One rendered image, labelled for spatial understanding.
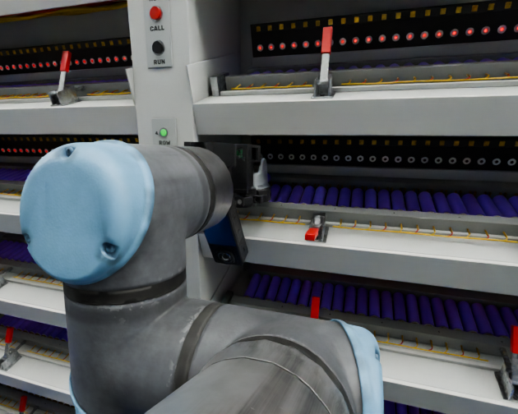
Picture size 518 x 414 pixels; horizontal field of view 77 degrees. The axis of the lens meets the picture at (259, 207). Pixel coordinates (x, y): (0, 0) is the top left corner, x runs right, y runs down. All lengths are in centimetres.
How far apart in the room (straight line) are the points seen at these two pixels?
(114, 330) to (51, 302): 56
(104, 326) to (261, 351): 12
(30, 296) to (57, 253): 62
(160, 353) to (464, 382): 45
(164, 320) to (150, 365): 3
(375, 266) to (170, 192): 31
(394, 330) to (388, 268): 14
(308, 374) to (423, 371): 41
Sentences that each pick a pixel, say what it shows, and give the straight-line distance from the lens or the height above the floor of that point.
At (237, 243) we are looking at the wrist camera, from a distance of 42.
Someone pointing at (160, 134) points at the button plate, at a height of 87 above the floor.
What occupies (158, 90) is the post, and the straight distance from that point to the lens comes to 52.
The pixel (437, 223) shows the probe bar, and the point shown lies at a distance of 50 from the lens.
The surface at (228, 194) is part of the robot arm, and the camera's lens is 33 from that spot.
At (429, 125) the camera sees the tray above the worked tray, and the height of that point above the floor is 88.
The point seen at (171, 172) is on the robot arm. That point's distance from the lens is 25.
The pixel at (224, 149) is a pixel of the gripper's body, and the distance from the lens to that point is 38.
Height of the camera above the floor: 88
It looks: 13 degrees down
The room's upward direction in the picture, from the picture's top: straight up
